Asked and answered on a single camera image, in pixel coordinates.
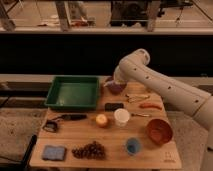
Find light blue towel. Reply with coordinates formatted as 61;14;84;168
103;80;120;87

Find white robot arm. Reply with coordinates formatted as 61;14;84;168
105;48;213;171

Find purple bowl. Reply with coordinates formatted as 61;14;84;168
107;86;126;95

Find red-brown bowl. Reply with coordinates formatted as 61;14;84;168
146;119;173;145

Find yellow tongs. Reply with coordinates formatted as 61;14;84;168
126;94;149;103

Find black rectangular block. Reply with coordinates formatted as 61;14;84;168
105;103;124;111

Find white plastic cup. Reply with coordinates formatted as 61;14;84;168
114;108;130;127

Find metal spoon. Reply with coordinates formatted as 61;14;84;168
130;113;152;118

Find yellow apple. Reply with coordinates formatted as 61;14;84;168
96;114;109;128

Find orange carrot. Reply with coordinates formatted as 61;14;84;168
139;103;162;110

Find green plastic tray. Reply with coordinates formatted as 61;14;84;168
45;76;99;111

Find blue cup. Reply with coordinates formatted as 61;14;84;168
125;137;141;155

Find bunch of dark grapes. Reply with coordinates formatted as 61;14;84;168
72;141;106;160

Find blue sponge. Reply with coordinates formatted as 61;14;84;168
42;145;66;161

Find black handled knife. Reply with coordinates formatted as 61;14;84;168
52;114;87;121

